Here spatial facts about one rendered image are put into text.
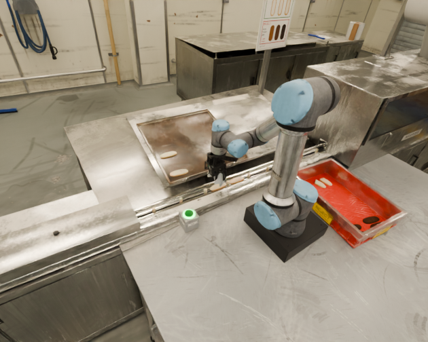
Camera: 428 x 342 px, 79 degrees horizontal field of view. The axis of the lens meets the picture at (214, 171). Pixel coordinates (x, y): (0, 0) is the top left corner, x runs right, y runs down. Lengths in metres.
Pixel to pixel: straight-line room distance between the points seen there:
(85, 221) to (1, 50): 3.72
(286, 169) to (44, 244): 0.92
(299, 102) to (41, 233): 1.04
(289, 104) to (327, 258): 0.75
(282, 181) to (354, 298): 0.57
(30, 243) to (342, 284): 1.21
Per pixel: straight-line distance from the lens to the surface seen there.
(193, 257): 1.14
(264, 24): 2.13
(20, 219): 1.48
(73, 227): 1.20
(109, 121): 2.06
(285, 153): 0.84
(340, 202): 1.55
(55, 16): 4.59
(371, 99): 1.62
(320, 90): 0.80
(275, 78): 3.72
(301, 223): 1.15
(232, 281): 1.10
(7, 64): 4.73
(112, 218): 1.18
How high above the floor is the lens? 1.79
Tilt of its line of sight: 39 degrees down
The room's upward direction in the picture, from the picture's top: 5 degrees clockwise
